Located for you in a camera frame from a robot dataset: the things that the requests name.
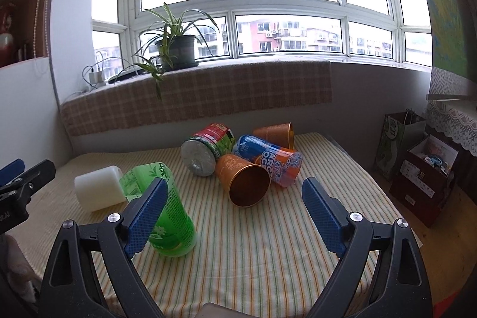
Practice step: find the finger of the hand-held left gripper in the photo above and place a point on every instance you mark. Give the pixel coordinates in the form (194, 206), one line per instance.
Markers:
(11, 169)
(37, 172)

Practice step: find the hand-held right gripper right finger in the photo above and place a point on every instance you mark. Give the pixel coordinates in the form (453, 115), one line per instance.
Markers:
(323, 219)

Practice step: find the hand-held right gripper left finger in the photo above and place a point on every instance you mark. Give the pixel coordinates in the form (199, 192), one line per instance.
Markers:
(149, 217)

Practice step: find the person's left forearm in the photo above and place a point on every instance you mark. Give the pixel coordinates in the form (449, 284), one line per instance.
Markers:
(20, 266)

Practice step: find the white cup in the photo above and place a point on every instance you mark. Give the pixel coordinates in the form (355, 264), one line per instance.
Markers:
(97, 187)

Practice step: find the red and green cup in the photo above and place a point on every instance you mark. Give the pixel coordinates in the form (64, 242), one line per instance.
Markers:
(201, 154)

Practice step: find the blue and orange cup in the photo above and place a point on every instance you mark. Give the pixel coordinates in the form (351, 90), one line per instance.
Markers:
(268, 157)

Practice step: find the green plastic bottle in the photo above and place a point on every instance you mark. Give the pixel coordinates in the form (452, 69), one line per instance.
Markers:
(175, 225)

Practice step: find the striped tablecloth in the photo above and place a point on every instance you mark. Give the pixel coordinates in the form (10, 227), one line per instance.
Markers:
(242, 251)

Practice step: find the dark red cardboard box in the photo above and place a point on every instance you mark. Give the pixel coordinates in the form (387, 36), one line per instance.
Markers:
(417, 191)

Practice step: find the green paper bag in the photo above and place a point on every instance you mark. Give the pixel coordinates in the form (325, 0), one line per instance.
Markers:
(391, 143)

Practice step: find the flat black device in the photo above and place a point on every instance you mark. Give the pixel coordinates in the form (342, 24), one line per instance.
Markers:
(126, 75)

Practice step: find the plaid cloth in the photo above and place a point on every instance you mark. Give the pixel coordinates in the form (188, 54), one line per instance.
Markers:
(242, 90)

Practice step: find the white lace cloth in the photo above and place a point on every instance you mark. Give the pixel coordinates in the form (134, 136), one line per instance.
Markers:
(451, 124)

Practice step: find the potted spider plant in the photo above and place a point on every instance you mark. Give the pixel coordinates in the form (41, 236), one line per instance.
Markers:
(177, 49)

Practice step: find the wall map poster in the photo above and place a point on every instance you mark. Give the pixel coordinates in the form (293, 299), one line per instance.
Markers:
(447, 23)

